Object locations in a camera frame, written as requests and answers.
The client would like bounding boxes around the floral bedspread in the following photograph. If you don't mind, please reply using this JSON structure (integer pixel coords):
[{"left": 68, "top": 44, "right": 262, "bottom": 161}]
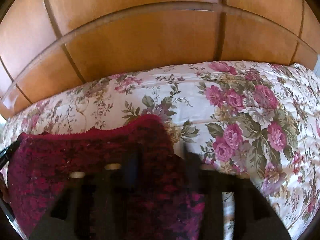
[{"left": 1, "top": 61, "right": 319, "bottom": 239}]

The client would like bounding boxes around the crimson patterned knit garment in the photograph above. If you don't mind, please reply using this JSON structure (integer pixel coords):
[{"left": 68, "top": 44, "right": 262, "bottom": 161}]
[{"left": 8, "top": 115, "right": 204, "bottom": 239}]

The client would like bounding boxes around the wooden headboard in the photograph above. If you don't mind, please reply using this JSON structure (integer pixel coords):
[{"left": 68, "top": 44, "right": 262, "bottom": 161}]
[{"left": 1, "top": 0, "right": 319, "bottom": 118}]

